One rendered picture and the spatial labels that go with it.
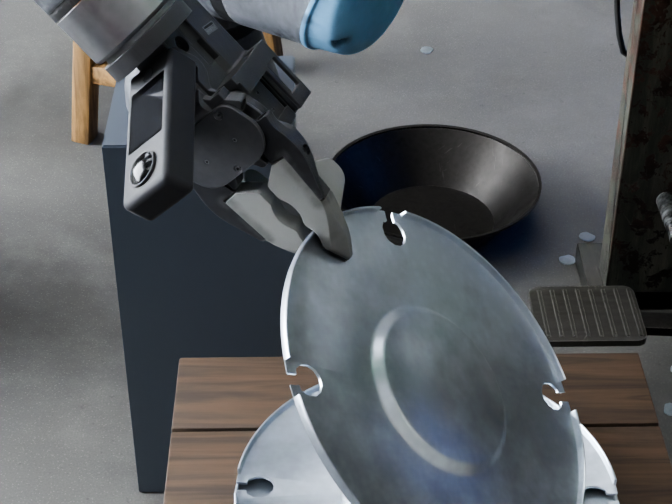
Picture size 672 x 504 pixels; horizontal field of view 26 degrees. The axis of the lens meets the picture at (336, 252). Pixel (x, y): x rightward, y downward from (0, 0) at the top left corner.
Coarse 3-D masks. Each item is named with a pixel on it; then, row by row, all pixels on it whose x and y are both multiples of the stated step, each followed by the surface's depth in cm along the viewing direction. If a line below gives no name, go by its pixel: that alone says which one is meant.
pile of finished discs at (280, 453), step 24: (288, 408) 118; (264, 432) 116; (288, 432) 116; (264, 456) 113; (288, 456) 113; (312, 456) 113; (600, 456) 113; (240, 480) 111; (264, 480) 112; (288, 480) 111; (312, 480) 111; (600, 480) 111
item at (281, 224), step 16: (256, 176) 104; (240, 192) 101; (256, 192) 101; (272, 192) 102; (240, 208) 102; (256, 208) 102; (272, 208) 101; (288, 208) 104; (256, 224) 102; (272, 224) 102; (288, 224) 102; (272, 240) 103; (288, 240) 102
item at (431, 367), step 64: (320, 256) 102; (384, 256) 106; (448, 256) 112; (320, 320) 98; (384, 320) 103; (448, 320) 107; (512, 320) 113; (320, 384) 96; (384, 384) 99; (448, 384) 103; (512, 384) 109; (320, 448) 92; (384, 448) 97; (448, 448) 100; (512, 448) 106; (576, 448) 111
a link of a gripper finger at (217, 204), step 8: (240, 184) 102; (200, 192) 102; (208, 192) 102; (216, 192) 102; (224, 192) 102; (232, 192) 102; (208, 200) 103; (216, 200) 102; (224, 200) 102; (216, 208) 103; (224, 208) 103; (224, 216) 103; (232, 216) 103; (232, 224) 103; (240, 224) 103; (248, 224) 103; (248, 232) 103; (256, 232) 103; (264, 240) 103
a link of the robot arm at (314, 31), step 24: (240, 0) 126; (264, 0) 125; (288, 0) 123; (312, 0) 121; (336, 0) 120; (360, 0) 122; (384, 0) 126; (240, 24) 131; (264, 24) 127; (288, 24) 125; (312, 24) 123; (336, 24) 122; (360, 24) 124; (384, 24) 128; (312, 48) 128; (336, 48) 125; (360, 48) 126
